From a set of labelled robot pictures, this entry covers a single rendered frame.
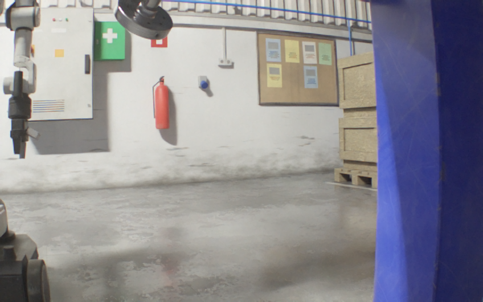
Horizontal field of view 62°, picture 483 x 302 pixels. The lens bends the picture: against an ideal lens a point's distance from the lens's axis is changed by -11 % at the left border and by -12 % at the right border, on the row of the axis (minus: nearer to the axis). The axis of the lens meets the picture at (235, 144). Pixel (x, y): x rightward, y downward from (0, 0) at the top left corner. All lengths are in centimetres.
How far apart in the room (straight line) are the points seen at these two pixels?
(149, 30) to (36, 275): 85
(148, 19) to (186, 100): 386
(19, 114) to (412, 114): 146
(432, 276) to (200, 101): 511
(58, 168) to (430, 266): 485
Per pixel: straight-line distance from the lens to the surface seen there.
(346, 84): 491
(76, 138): 500
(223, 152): 540
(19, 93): 160
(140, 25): 137
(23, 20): 170
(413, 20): 24
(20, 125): 159
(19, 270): 149
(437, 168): 23
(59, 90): 469
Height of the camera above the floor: 61
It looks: 2 degrees down
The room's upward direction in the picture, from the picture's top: 2 degrees counter-clockwise
